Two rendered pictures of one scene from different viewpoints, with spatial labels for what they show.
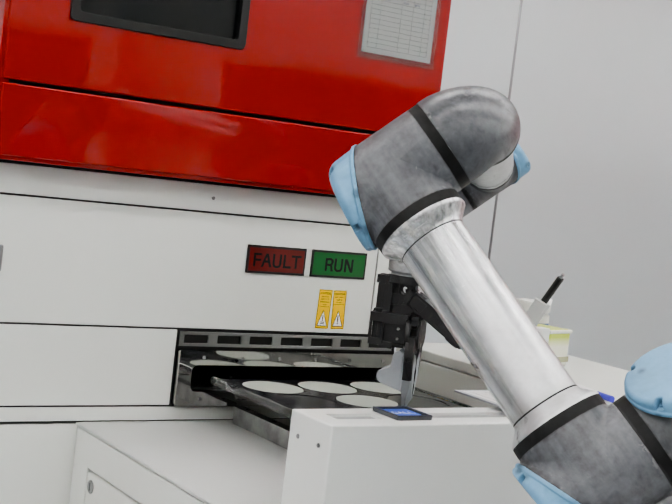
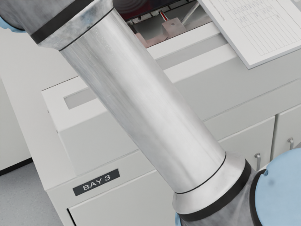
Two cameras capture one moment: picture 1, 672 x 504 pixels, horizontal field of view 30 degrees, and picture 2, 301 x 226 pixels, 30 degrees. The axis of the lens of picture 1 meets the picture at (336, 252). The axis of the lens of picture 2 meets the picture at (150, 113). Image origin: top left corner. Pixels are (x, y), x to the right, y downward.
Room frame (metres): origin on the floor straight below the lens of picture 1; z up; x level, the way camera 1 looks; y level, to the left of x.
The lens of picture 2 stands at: (1.03, -0.32, 1.67)
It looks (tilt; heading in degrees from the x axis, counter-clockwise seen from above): 53 degrees down; 17
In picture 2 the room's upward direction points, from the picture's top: 10 degrees counter-clockwise
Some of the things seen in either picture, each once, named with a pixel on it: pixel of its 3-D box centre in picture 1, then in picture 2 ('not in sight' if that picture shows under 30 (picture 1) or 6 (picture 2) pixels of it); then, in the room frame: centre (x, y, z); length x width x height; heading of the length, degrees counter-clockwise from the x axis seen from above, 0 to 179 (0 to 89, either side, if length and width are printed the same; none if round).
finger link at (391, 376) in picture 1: (394, 378); not in sight; (1.99, -0.12, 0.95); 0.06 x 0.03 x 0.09; 77
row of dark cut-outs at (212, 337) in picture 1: (291, 341); not in sight; (2.19, 0.06, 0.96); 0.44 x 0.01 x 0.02; 124
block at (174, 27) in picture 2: not in sight; (178, 37); (1.76, -0.17, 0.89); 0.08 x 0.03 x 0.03; 34
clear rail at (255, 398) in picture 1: (268, 404); not in sight; (1.91, 0.08, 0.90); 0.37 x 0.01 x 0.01; 34
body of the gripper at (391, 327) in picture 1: (401, 312); not in sight; (2.01, -0.12, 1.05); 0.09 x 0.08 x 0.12; 77
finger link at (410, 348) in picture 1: (409, 353); not in sight; (1.98, -0.14, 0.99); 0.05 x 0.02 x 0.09; 167
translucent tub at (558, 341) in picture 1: (541, 345); not in sight; (2.24, -0.39, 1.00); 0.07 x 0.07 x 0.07; 49
